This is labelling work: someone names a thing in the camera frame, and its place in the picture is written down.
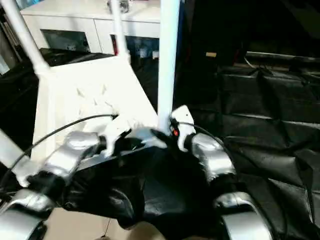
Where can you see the dark low shelf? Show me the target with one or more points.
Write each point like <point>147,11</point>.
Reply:
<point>285,56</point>

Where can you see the black work mat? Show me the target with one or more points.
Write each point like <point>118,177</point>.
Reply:
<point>265,130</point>

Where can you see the black crumpled bag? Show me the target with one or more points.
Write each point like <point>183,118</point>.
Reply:
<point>123,5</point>

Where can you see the small tan label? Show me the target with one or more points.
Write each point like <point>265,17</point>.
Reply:
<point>210,54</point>

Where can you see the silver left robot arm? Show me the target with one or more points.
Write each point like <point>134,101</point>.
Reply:
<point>60,165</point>

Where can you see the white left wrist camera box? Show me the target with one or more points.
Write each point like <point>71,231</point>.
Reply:
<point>116,132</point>

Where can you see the white cabinet with glass doors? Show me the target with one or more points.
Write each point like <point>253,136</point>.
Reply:
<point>70,20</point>

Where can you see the red bottle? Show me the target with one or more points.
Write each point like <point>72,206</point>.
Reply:
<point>114,44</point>

